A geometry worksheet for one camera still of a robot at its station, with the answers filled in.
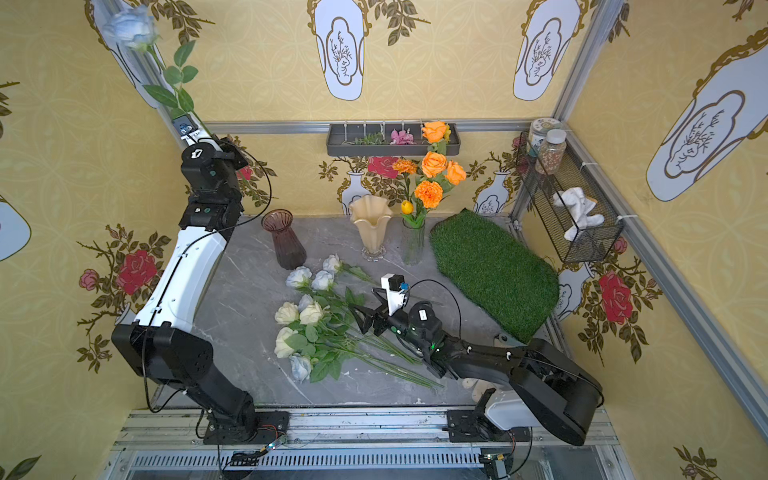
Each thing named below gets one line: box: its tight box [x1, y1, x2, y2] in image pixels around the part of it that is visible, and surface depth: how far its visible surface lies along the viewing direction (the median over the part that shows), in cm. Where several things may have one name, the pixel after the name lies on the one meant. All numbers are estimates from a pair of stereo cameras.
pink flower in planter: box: [390, 128, 415, 145], surface depth 90 cm
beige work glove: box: [462, 378, 495, 403], surface depth 81 cm
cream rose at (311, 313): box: [299, 302, 324, 325], surface depth 86 cm
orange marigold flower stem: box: [392, 158, 418, 222], surface depth 89 cm
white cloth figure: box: [553, 187, 605, 241], surface depth 73 cm
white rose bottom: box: [289, 353, 312, 383], surface depth 81 cm
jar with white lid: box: [539, 129, 567, 175], surface depth 82 cm
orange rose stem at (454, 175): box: [437, 160, 467, 202], surface depth 84 cm
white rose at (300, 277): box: [285, 266, 361, 313], surface depth 100 cm
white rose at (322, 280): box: [312, 270, 384, 325], surface depth 99 cm
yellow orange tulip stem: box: [400, 200, 426, 229], surface depth 89 cm
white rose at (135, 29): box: [102, 7, 209, 131], surface depth 52 cm
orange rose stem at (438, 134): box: [422, 121, 451, 155], surface depth 83 cm
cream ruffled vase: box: [350, 195, 393, 262], surface depth 99 cm
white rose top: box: [323, 254, 375, 284], surface depth 103 cm
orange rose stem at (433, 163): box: [421, 151, 448, 178], surface depth 81 cm
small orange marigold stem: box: [414, 180, 443, 229], surface depth 80 cm
